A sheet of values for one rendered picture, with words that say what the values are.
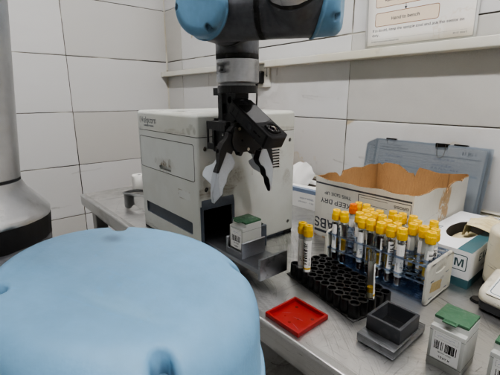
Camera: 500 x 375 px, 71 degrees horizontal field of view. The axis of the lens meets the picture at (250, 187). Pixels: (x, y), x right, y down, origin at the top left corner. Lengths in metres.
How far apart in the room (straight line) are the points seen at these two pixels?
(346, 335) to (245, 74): 0.43
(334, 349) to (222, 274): 0.38
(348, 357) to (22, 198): 0.43
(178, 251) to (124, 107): 1.86
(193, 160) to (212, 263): 0.54
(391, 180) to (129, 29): 1.53
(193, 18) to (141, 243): 0.37
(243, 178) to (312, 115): 0.59
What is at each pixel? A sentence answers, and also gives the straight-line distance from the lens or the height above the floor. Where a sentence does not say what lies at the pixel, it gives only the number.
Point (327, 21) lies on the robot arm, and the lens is 0.49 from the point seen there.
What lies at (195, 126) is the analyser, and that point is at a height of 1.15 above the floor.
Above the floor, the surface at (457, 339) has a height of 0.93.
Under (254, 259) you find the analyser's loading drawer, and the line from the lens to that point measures 0.67.
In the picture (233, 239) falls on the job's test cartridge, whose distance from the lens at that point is 0.68.
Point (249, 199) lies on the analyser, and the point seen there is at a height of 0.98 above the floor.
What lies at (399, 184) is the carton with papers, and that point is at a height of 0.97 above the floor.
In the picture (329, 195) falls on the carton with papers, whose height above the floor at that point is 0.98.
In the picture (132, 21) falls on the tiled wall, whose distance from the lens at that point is 2.10.
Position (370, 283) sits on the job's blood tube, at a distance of 0.59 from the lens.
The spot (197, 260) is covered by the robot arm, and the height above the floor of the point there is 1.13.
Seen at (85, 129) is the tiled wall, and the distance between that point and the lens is 1.97.
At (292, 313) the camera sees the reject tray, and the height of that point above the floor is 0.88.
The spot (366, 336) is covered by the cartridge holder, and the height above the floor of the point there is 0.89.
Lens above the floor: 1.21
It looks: 14 degrees down
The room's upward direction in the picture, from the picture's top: straight up
